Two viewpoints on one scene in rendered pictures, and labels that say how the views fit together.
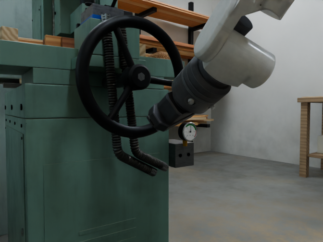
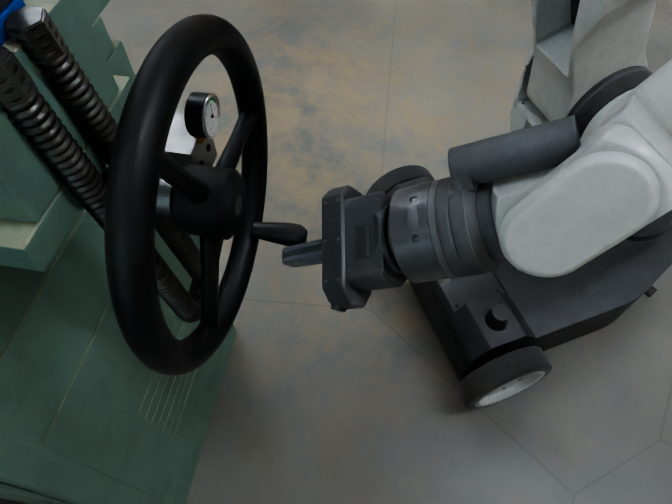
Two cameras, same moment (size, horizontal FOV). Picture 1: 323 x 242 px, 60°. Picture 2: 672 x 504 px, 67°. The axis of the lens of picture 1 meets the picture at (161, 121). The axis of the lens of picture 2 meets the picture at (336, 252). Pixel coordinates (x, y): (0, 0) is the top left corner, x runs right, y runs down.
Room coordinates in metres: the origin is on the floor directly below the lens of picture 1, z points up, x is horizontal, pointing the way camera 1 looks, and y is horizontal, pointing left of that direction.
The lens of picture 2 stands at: (0.41, 0.18, 1.14)
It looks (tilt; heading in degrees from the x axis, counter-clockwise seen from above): 57 degrees down; 313
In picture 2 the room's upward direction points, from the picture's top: straight up
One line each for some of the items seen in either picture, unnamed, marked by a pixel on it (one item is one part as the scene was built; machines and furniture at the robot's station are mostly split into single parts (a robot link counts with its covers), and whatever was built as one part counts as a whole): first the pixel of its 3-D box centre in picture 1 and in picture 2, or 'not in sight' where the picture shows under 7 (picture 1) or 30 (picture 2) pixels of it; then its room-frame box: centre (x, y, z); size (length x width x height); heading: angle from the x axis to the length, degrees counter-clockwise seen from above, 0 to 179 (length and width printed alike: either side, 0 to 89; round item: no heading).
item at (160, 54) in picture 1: (159, 57); not in sight; (1.01, 0.01, 0.92); 0.14 x 0.09 x 0.04; 34
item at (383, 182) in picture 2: not in sight; (400, 197); (0.87, -0.56, 0.10); 0.20 x 0.05 x 0.20; 64
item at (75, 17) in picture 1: (86, 23); not in sight; (0.97, 0.26, 1.03); 0.14 x 0.07 x 0.09; 34
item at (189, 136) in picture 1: (187, 134); (201, 120); (0.92, -0.08, 0.65); 0.06 x 0.04 x 0.08; 124
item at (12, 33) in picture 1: (8, 36); not in sight; (0.72, 0.39, 0.92); 0.04 x 0.04 x 0.04; 44
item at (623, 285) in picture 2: not in sight; (546, 227); (0.53, -0.66, 0.19); 0.64 x 0.52 x 0.33; 64
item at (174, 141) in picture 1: (175, 152); (169, 149); (0.98, -0.05, 0.58); 0.12 x 0.08 x 0.08; 34
